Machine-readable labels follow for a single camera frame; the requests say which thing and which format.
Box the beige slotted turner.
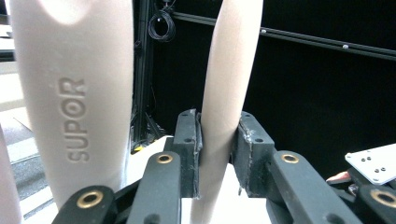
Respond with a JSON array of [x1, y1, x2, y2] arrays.
[[8, 0, 134, 210]]

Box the black curtain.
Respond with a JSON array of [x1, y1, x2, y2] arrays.
[[152, 0, 396, 180]]

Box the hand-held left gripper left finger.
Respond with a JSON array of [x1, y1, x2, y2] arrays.
[[172, 108, 204, 200]]

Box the white table cloth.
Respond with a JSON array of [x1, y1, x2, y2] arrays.
[[125, 134, 272, 224]]

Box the black frame rail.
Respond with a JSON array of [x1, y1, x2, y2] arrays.
[[172, 11, 396, 62]]

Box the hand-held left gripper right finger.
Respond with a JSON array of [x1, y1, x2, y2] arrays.
[[231, 110, 277, 199]]

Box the black stand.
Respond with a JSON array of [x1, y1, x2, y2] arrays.
[[133, 0, 164, 151]]

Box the coil of black cable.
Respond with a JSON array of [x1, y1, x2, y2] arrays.
[[148, 8, 177, 43]]

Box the beige skimmer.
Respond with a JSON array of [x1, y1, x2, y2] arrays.
[[190, 0, 264, 224]]

